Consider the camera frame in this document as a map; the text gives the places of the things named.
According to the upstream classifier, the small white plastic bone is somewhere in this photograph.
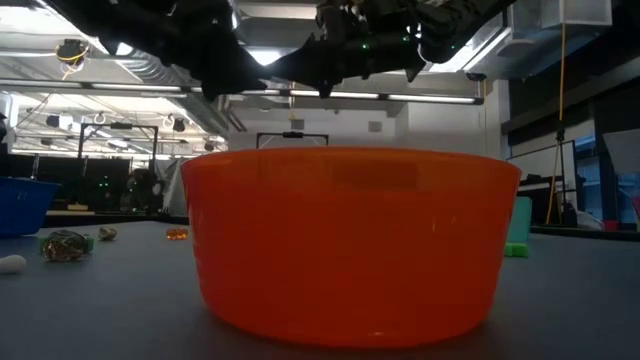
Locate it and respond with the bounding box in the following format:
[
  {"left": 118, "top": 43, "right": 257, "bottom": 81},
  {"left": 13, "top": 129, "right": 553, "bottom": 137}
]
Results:
[{"left": 0, "top": 254, "right": 28, "bottom": 275}]

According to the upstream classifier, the black framed white panel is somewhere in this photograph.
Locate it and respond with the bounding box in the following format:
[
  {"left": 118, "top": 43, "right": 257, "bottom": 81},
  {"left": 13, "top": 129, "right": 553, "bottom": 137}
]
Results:
[{"left": 505, "top": 139, "right": 579, "bottom": 224}]

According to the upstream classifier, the yellow hanging cord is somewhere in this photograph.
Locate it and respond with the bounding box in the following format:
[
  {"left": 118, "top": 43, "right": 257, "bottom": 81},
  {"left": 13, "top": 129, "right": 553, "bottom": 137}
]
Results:
[{"left": 544, "top": 22, "right": 569, "bottom": 226}]

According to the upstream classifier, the blue plastic basket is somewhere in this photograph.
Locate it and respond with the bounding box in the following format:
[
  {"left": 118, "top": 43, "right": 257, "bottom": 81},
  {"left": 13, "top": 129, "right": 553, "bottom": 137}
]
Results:
[{"left": 0, "top": 176, "right": 62, "bottom": 239}]

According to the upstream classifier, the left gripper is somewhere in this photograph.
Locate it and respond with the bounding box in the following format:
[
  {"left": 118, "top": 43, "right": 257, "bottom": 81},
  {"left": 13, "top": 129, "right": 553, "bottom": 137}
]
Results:
[{"left": 164, "top": 0, "right": 269, "bottom": 100}]

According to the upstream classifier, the ceiling cord reel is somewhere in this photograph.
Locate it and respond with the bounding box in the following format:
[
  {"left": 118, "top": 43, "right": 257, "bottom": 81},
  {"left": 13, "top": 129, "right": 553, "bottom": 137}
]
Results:
[{"left": 54, "top": 38, "right": 92, "bottom": 67}]

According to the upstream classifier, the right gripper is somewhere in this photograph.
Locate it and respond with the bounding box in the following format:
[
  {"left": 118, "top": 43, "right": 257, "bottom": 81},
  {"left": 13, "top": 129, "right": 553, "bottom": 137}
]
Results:
[{"left": 272, "top": 0, "right": 426, "bottom": 99}]

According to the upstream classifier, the rectangular metal ceiling duct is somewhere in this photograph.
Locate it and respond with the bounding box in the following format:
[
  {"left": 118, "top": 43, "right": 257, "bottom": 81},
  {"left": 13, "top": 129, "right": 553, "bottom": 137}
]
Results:
[{"left": 233, "top": 0, "right": 326, "bottom": 51}]

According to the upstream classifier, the black rectangular frame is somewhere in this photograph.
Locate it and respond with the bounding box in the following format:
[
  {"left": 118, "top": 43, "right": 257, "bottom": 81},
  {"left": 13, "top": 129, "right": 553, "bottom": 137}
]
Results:
[{"left": 255, "top": 131, "right": 330, "bottom": 150}]

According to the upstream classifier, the person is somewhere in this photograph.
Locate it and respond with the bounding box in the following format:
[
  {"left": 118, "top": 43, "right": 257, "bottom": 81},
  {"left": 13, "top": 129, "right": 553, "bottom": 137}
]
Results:
[{"left": 126, "top": 168, "right": 164, "bottom": 214}]

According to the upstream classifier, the teal green block right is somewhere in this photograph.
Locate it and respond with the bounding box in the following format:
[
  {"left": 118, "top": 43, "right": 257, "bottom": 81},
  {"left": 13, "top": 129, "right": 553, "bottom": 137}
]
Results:
[{"left": 507, "top": 195, "right": 534, "bottom": 245}]

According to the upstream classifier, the long ceiling light rail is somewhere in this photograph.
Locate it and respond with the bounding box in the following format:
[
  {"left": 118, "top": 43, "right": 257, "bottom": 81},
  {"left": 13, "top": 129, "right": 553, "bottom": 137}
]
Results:
[{"left": 0, "top": 77, "right": 485, "bottom": 106}]

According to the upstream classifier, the round orange plastic bowl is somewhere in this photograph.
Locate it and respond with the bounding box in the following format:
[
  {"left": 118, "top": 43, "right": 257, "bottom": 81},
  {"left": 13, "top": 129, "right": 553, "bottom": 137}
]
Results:
[{"left": 180, "top": 146, "right": 523, "bottom": 350}]

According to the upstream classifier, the black tripod stand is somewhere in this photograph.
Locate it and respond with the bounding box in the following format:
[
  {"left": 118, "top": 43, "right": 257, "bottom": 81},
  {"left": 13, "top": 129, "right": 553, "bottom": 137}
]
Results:
[{"left": 552, "top": 127, "right": 579, "bottom": 227}]

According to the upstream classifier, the tall black rig frame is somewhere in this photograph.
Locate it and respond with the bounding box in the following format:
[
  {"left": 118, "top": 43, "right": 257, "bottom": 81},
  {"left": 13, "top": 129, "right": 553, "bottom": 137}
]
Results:
[{"left": 77, "top": 122, "right": 160, "bottom": 211}]

